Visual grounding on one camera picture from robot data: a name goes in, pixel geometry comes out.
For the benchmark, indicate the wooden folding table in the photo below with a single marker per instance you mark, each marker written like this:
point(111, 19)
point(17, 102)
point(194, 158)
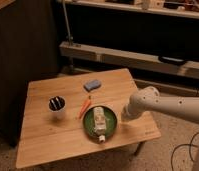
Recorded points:
point(45, 139)

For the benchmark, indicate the wooden shelf with items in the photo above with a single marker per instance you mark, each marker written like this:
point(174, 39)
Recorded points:
point(145, 6)

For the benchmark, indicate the orange carrot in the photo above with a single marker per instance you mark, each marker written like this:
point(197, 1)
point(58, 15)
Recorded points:
point(85, 106)

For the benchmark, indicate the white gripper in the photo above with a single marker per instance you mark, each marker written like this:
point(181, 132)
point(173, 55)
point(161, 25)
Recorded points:
point(128, 113)

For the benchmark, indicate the metal vertical pole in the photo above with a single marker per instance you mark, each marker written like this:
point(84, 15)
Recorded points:
point(70, 38)

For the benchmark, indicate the clear plastic bottle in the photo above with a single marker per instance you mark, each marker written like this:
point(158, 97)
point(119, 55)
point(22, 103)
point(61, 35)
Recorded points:
point(99, 123)

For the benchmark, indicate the black handle on beam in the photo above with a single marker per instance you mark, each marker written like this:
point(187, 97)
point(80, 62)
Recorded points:
point(173, 61)

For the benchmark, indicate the grey metal beam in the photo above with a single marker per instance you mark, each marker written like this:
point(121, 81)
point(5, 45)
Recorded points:
point(128, 59)

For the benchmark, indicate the green ceramic bowl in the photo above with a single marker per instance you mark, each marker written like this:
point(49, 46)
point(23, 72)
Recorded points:
point(88, 123)

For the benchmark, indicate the white cup with dark inside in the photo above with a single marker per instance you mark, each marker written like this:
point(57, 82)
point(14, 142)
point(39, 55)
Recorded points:
point(57, 107)

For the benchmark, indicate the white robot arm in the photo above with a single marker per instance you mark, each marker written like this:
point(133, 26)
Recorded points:
point(149, 99)

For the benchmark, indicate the blue sponge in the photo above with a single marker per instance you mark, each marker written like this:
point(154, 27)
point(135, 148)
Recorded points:
point(91, 85)

